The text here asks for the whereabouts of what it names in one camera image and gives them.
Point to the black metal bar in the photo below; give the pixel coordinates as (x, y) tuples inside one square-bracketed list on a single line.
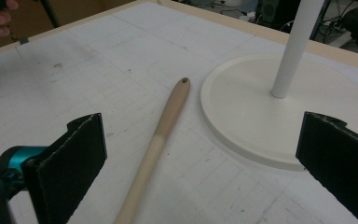
[(49, 13)]

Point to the black tape piece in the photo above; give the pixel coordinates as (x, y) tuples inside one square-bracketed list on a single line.
[(24, 40)]

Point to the dark speaker box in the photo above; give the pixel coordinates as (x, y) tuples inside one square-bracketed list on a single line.
[(266, 11)]

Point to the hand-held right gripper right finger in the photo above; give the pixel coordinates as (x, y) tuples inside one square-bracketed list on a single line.
[(338, 161)]

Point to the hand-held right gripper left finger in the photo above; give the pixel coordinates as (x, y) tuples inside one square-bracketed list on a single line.
[(65, 168)]

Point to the black metal stand leg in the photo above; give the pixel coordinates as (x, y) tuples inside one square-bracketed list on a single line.
[(320, 18)]

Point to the white stand with round base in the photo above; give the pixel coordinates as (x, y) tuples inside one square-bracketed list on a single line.
[(261, 124)]

